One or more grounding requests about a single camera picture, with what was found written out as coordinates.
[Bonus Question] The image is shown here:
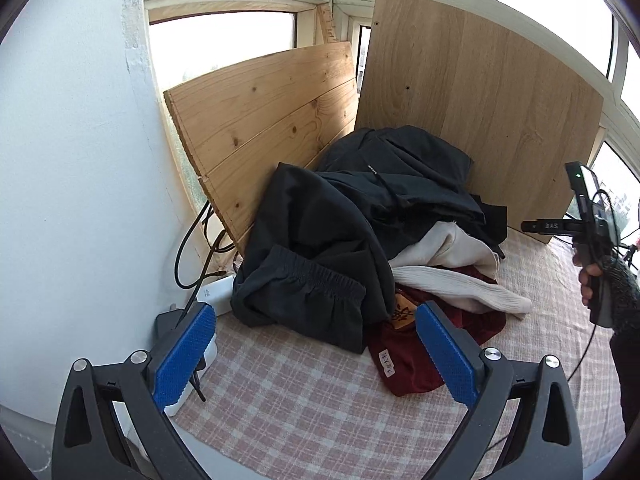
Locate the person's right forearm black sleeve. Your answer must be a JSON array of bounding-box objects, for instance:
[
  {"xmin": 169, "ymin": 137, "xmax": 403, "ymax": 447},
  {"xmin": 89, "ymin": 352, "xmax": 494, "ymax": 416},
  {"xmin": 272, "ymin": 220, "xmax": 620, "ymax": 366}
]
[{"xmin": 601, "ymin": 257, "xmax": 640, "ymax": 434}]

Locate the black clothes pile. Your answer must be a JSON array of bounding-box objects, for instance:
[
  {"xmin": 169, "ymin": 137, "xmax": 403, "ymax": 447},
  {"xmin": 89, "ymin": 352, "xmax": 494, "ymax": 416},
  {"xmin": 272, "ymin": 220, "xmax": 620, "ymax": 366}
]
[{"xmin": 231, "ymin": 126, "xmax": 508, "ymax": 354}]

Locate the person's right hand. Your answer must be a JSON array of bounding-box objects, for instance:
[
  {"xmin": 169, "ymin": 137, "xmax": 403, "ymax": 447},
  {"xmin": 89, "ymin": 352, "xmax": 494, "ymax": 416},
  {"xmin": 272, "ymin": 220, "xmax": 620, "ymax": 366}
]
[{"xmin": 573, "ymin": 252, "xmax": 603, "ymax": 307}]

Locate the oak veneer board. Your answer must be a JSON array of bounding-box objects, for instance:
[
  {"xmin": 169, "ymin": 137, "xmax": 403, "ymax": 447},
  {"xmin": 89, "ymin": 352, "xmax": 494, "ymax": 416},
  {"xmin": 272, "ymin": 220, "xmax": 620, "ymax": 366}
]
[{"xmin": 356, "ymin": 0, "xmax": 603, "ymax": 229}]

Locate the cream white garment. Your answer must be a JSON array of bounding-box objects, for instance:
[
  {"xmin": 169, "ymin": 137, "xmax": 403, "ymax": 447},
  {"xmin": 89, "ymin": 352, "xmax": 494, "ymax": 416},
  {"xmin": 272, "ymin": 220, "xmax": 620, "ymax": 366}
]
[{"xmin": 390, "ymin": 221, "xmax": 533, "ymax": 318}]

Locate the dark red garment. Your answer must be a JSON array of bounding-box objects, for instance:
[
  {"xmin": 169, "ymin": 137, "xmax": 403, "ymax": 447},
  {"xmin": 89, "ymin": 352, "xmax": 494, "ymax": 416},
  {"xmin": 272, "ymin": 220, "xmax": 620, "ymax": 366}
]
[{"xmin": 368, "ymin": 283, "xmax": 506, "ymax": 396}]

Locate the white power strip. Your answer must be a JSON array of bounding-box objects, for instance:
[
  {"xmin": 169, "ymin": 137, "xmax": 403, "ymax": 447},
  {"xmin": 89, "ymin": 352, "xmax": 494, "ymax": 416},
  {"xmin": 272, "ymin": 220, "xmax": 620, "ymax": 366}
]
[{"xmin": 157, "ymin": 274, "xmax": 234, "ymax": 417}]

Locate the pine plank board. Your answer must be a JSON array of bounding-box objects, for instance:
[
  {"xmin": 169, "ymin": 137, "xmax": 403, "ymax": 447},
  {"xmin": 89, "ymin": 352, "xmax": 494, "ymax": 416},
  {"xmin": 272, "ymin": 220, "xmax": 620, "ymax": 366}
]
[{"xmin": 164, "ymin": 42, "xmax": 358, "ymax": 250}]

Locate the black cable at wall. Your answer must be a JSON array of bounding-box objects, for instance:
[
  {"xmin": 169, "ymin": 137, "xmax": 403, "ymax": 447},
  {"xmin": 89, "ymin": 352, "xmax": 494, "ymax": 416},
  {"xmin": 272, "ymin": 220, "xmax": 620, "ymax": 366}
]
[{"xmin": 173, "ymin": 198, "xmax": 237, "ymax": 311}]

